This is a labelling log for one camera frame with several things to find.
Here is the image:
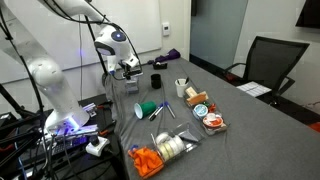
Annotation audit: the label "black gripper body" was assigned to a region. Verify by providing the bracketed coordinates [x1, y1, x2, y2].
[122, 65, 142, 80]

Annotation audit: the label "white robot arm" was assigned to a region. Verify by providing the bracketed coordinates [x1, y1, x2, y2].
[16, 0, 140, 134]

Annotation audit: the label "small clear plastic case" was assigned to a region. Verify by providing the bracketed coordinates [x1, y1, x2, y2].
[125, 80, 139, 94]

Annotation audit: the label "black cup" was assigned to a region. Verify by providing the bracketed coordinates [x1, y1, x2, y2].
[151, 74, 161, 89]

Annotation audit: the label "black tape dispenser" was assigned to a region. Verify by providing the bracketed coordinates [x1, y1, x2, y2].
[153, 62, 167, 70]

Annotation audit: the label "green plastic cup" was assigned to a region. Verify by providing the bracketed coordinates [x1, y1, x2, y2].
[134, 101, 157, 119]

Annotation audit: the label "purple cloth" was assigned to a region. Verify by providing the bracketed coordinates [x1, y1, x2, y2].
[155, 49, 181, 62]

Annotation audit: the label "black cap marker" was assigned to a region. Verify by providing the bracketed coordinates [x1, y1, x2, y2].
[148, 103, 164, 121]

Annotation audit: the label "silver blue cap marker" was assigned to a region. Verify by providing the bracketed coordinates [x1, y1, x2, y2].
[164, 101, 176, 119]

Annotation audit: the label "white paper cup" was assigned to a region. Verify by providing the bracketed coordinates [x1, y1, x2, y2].
[175, 79, 188, 97]

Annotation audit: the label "black tripod stand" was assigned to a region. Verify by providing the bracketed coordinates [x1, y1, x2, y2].
[83, 15, 110, 78]

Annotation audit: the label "whiteboard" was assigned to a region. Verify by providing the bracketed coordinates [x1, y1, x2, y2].
[0, 0, 162, 83]

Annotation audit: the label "wooden brush block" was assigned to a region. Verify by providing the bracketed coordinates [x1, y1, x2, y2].
[185, 87, 208, 105]

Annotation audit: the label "white ribbon spool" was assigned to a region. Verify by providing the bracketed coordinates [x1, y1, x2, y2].
[155, 132, 171, 144]

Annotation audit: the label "blue clip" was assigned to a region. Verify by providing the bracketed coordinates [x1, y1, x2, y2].
[130, 144, 139, 150]

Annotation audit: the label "white control button box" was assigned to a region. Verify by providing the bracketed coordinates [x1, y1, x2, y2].
[86, 135, 110, 157]

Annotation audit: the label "blue label tape roll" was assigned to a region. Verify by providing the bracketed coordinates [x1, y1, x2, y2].
[193, 104, 208, 118]

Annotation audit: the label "clear tray with rolls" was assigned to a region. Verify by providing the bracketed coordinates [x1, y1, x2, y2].
[184, 87, 228, 135]

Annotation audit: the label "white tape roll stack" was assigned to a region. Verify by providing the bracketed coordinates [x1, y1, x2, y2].
[157, 136, 185, 161]

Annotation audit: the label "long clear organizer tray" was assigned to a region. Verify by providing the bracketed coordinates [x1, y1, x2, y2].
[128, 123, 203, 180]

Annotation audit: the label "orange rubber gloves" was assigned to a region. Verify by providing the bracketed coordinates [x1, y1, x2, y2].
[128, 147, 164, 179]

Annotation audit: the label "orange label tape roll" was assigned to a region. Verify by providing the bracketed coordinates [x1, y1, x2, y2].
[202, 113, 223, 128]

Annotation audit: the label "white paper sheet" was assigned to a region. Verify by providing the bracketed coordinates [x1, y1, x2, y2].
[238, 82, 271, 97]

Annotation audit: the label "black office chair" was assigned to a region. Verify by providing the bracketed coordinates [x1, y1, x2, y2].
[223, 36, 309, 105]

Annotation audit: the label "white wall thermostat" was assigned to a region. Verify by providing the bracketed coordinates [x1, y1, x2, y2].
[162, 22, 171, 36]

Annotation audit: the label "wall monitor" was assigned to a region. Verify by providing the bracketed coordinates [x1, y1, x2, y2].
[296, 0, 320, 29]

